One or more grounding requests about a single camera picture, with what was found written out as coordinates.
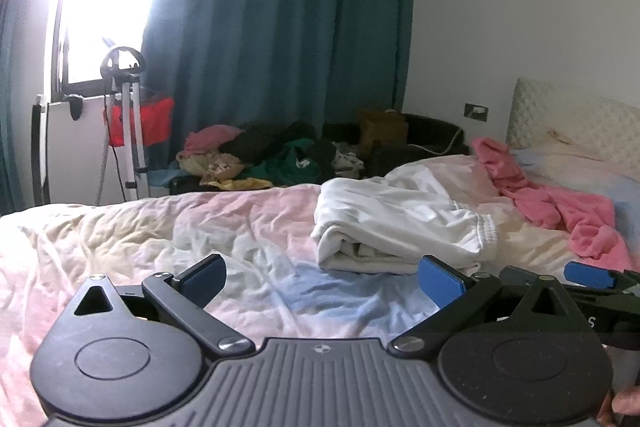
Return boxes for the small black device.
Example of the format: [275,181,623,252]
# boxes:
[66,93,87,122]

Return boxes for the yellow garment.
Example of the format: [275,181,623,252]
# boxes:
[206,177,274,191]

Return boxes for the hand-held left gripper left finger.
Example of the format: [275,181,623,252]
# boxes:
[60,254,255,358]

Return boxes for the beige garment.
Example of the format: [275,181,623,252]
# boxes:
[176,153,252,186]

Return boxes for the person's right hand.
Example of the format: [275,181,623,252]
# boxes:
[612,386,640,413]

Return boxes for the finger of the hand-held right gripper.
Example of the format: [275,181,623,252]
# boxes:
[564,261,640,292]
[499,266,540,300]

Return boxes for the pastel pillow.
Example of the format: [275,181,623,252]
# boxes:
[515,146,640,228]

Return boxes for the green garment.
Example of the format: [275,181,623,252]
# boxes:
[244,138,327,186]

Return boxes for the white pants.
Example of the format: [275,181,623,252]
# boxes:
[310,164,500,277]

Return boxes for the pink garment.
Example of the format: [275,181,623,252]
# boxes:
[182,124,242,158]

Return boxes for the pink fleece robe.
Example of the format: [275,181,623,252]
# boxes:
[471,137,634,274]

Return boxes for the white quilted headboard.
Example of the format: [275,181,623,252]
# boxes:
[506,78,640,168]

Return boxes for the red bag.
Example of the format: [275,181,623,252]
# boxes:
[107,96,175,148]

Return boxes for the pastel patchwork duvet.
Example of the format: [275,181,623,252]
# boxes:
[0,154,640,427]

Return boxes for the brown box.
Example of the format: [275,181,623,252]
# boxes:
[359,108,409,148]

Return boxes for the white patterned garment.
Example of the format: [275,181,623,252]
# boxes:
[331,151,367,178]

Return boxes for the wide teal curtain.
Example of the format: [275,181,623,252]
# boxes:
[141,0,417,188]

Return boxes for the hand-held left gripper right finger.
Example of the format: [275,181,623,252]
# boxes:
[389,255,588,356]

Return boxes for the narrow teal curtain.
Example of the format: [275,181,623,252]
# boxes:
[0,0,38,217]

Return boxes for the white cable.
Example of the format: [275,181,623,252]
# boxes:
[424,126,464,156]

